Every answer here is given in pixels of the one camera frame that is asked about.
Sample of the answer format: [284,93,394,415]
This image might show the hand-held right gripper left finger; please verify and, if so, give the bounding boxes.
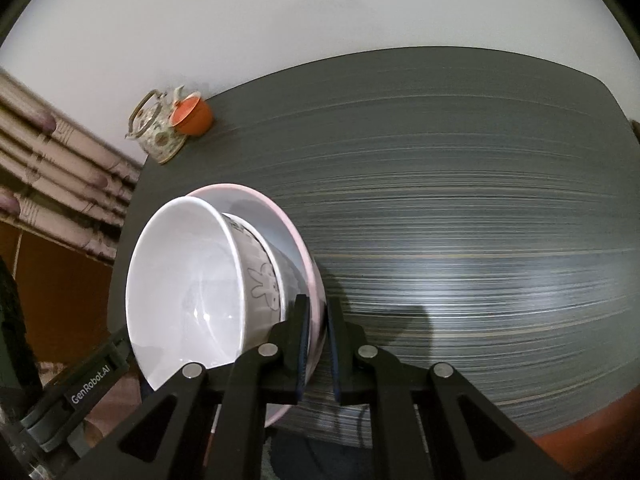
[75,294,309,480]

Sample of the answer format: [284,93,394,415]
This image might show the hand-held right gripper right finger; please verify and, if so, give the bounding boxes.
[327,297,568,480]

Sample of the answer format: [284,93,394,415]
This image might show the pink bowl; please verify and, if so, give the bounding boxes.
[140,183,328,428]

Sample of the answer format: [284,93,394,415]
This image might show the white bowl with grey print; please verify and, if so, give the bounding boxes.
[125,196,288,393]

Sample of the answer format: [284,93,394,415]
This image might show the beige patterned curtain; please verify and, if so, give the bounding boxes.
[0,67,143,263]

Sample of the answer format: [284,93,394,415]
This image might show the floral ceramic teapot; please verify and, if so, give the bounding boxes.
[125,85,188,166]

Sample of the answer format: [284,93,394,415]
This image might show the orange cup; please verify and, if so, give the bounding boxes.
[169,92,215,137]

